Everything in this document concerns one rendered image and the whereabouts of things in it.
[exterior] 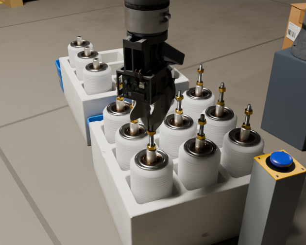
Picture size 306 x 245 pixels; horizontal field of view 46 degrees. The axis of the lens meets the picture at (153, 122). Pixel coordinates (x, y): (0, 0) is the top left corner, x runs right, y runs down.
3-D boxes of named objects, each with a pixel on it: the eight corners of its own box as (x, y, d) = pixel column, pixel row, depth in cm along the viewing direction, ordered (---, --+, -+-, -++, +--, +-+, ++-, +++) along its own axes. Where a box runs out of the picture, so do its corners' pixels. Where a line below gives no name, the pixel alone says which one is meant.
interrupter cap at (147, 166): (137, 148, 83) (137, 146, 82) (170, 151, 82) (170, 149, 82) (131, 170, 77) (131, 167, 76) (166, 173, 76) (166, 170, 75)
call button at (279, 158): (281, 157, 70) (283, 148, 69) (295, 169, 67) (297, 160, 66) (264, 161, 69) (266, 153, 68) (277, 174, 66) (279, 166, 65)
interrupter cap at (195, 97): (180, 93, 106) (180, 90, 106) (201, 86, 109) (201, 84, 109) (196, 103, 101) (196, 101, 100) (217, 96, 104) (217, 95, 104)
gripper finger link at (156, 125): (142, 141, 71) (139, 100, 66) (156, 127, 75) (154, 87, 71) (156, 145, 70) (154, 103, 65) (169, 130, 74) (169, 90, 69)
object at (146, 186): (135, 201, 93) (133, 145, 84) (173, 205, 92) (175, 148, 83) (128, 231, 85) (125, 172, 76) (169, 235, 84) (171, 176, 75)
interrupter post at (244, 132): (237, 138, 86) (238, 127, 85) (242, 134, 88) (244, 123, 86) (246, 142, 85) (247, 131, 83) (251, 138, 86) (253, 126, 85)
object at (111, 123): (106, 153, 111) (102, 101, 101) (137, 150, 112) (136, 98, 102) (108, 173, 103) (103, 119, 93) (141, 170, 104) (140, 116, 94)
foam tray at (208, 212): (203, 144, 127) (207, 98, 117) (272, 225, 96) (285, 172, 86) (93, 169, 115) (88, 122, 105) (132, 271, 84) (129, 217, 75)
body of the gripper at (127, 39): (116, 99, 67) (111, 35, 60) (139, 80, 73) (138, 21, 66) (152, 109, 63) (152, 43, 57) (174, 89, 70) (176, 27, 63)
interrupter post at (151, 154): (146, 157, 80) (146, 145, 79) (157, 157, 80) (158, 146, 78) (145, 164, 78) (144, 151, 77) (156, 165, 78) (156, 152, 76)
